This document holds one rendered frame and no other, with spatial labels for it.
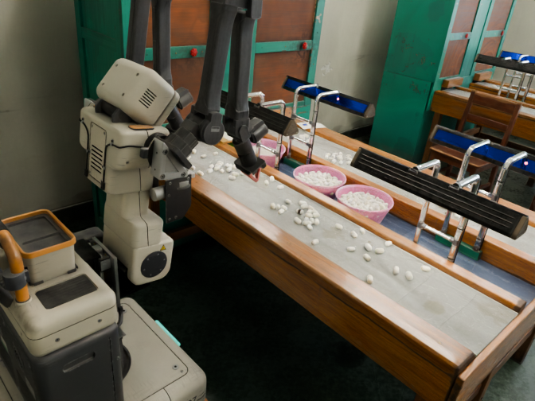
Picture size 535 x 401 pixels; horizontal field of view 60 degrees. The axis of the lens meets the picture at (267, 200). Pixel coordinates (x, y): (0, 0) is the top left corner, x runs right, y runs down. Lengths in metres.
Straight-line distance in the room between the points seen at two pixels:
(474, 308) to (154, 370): 1.18
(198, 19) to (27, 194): 1.53
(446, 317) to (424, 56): 3.31
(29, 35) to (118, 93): 1.58
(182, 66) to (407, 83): 2.70
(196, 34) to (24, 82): 1.04
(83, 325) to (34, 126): 1.85
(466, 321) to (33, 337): 1.27
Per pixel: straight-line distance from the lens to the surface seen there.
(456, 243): 1.84
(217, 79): 1.36
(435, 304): 1.66
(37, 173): 3.19
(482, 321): 1.67
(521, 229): 1.54
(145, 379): 1.89
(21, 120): 3.05
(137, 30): 1.70
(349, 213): 2.01
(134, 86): 1.41
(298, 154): 2.59
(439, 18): 4.56
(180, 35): 2.50
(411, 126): 4.74
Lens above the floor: 1.70
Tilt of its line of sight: 28 degrees down
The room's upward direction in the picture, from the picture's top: 6 degrees clockwise
